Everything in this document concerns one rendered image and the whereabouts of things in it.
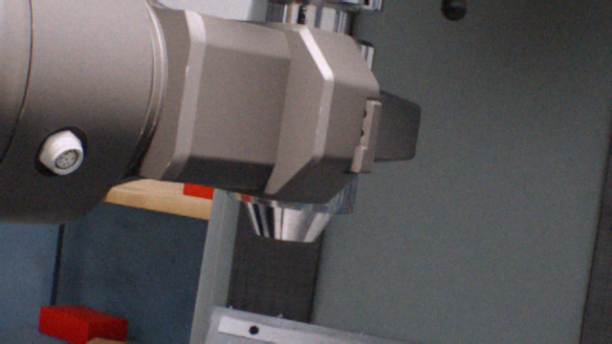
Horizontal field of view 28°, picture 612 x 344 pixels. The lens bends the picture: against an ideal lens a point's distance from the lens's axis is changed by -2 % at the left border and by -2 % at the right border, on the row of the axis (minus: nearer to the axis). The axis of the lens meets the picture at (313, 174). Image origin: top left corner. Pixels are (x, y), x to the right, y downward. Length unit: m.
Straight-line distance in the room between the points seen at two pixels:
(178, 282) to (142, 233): 0.25
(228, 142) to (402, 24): 0.47
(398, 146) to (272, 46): 0.08
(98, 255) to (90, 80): 4.85
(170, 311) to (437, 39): 4.29
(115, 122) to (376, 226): 0.50
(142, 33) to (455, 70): 0.49
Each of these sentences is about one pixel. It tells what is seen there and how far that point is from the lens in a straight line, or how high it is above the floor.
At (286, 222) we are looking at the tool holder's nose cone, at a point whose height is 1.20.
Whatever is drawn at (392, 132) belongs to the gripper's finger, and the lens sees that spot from 0.44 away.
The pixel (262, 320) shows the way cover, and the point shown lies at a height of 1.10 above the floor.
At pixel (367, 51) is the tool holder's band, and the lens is 0.44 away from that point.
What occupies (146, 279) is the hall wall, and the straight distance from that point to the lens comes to 5.09.
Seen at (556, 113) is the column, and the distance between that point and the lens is 0.81.
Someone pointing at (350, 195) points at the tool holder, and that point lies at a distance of 0.45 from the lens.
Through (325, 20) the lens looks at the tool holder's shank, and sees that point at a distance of 0.44.
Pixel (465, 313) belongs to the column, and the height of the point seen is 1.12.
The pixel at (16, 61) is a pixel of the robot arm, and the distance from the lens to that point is 0.32.
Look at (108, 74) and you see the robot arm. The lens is 0.34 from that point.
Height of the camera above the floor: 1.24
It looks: 3 degrees down
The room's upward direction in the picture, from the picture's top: 8 degrees clockwise
